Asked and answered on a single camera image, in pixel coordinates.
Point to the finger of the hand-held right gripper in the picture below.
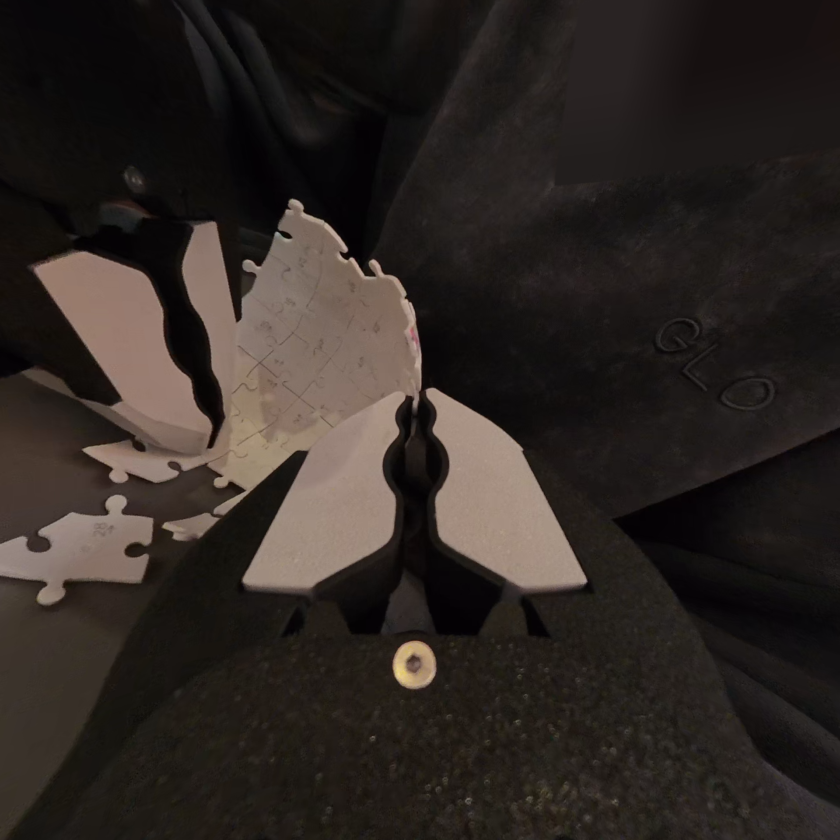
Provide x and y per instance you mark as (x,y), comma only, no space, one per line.
(213,295)
(124,334)

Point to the row of white puzzle pieces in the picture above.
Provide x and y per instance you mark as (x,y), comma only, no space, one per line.
(85,538)

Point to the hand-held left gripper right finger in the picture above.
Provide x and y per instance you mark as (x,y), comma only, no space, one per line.
(505,512)

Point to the partly built puzzle ball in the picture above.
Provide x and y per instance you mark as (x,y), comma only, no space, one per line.
(328,341)

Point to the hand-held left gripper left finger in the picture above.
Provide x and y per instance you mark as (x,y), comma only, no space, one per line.
(328,512)

